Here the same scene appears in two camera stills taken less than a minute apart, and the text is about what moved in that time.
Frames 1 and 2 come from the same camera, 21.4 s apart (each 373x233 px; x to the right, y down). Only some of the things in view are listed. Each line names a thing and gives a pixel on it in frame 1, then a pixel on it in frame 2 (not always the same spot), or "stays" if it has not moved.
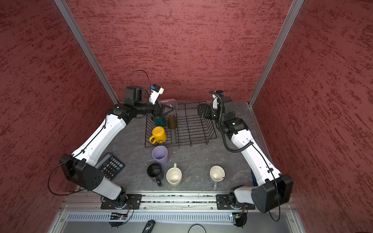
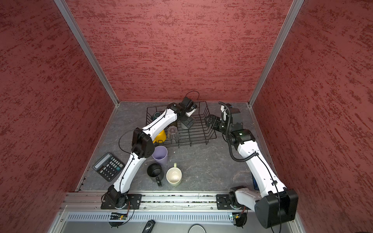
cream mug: (174, 175) stays
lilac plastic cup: (160, 154) stays
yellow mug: (159, 133) stays
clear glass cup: (170, 105) -> (173, 134)
